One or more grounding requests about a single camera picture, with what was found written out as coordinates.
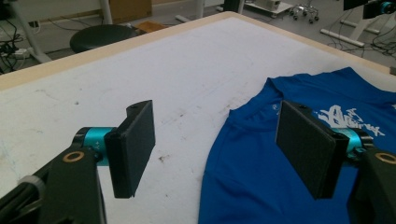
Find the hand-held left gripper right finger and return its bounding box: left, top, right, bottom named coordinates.
left=275, top=100, right=374, bottom=200

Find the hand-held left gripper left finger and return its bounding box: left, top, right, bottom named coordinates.
left=73, top=100, right=156, bottom=199

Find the blue t-shirt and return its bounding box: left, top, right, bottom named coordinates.
left=198, top=66, right=396, bottom=224

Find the white metal stand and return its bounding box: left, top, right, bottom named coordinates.
left=319, top=12, right=383, bottom=49

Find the wheeled chair base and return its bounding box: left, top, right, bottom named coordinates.
left=288, top=3, right=320, bottom=24

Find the white floor device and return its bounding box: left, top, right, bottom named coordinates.
left=244, top=0, right=294, bottom=19

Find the white felt mat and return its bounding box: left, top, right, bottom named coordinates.
left=0, top=17, right=396, bottom=224

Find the light wooden table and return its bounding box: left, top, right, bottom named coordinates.
left=0, top=10, right=391, bottom=91

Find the black round stool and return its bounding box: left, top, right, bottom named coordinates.
left=69, top=23, right=139, bottom=54

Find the large cardboard box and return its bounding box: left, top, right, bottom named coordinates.
left=108, top=0, right=153, bottom=24

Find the white power strip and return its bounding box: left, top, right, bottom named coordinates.
left=11, top=48, right=31, bottom=61

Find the white-legged desk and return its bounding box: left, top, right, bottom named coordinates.
left=8, top=0, right=114, bottom=64

